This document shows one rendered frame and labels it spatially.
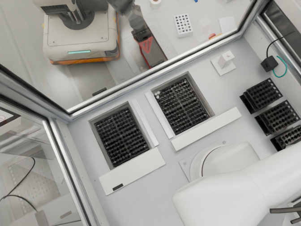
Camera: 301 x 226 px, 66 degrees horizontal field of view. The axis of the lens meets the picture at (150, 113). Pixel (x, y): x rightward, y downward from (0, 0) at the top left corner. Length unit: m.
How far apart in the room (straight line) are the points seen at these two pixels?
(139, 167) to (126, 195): 0.12
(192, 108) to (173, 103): 0.09
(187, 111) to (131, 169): 0.37
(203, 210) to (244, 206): 0.07
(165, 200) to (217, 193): 0.57
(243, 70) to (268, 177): 0.76
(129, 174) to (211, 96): 0.50
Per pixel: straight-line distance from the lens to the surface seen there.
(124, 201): 1.01
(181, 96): 1.10
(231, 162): 0.67
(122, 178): 0.99
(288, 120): 1.06
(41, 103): 0.85
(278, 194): 0.48
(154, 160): 0.98
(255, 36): 1.19
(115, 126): 1.08
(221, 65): 1.12
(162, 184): 0.99
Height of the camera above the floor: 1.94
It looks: 75 degrees down
